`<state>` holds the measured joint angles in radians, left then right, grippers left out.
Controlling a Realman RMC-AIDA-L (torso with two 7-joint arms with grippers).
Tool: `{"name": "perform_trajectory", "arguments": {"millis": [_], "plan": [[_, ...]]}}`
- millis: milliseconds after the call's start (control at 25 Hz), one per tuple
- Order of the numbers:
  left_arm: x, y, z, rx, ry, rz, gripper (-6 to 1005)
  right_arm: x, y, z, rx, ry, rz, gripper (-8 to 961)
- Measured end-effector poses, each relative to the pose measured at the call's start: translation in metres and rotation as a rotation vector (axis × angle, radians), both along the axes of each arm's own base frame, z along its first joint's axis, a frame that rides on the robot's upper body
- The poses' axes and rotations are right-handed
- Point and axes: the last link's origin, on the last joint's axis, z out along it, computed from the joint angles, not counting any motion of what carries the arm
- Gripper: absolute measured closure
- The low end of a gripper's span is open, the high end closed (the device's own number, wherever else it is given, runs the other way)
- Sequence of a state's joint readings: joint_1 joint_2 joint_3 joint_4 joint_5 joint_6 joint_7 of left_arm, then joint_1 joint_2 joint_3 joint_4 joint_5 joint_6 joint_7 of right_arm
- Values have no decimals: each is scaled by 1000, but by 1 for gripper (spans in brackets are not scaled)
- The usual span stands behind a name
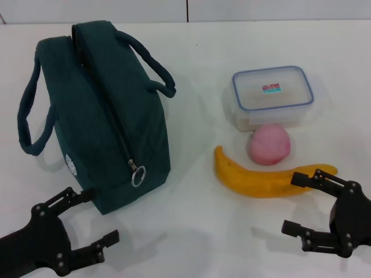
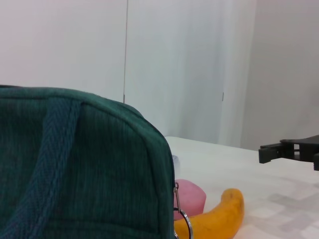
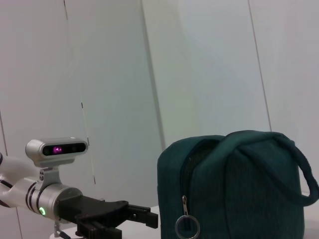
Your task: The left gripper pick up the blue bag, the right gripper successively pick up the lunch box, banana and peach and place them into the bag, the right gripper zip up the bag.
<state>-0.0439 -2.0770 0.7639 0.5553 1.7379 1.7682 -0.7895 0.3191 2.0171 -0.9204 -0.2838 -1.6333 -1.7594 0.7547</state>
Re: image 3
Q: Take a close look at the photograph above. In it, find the left arm cable with connector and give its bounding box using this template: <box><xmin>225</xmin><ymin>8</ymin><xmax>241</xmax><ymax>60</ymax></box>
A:
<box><xmin>53</xmin><ymin>218</ymin><xmax>70</xmax><ymax>239</ymax></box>

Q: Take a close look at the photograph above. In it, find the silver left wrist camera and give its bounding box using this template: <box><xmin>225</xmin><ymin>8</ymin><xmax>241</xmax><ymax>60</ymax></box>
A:
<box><xmin>25</xmin><ymin>136</ymin><xmax>90</xmax><ymax>191</ymax></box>

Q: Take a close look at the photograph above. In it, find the dark teal insulated lunch bag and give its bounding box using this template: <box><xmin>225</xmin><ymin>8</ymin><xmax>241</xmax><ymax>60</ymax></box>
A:
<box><xmin>157</xmin><ymin>131</ymin><xmax>319</xmax><ymax>239</ymax></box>

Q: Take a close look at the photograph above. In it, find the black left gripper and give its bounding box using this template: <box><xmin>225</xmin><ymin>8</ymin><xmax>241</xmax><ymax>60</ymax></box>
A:
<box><xmin>56</xmin><ymin>195</ymin><xmax>159</xmax><ymax>239</ymax></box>

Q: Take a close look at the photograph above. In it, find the metal zipper pull ring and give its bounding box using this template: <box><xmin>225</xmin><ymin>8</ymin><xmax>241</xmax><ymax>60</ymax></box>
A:
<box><xmin>175</xmin><ymin>195</ymin><xmax>201</xmax><ymax>239</ymax></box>

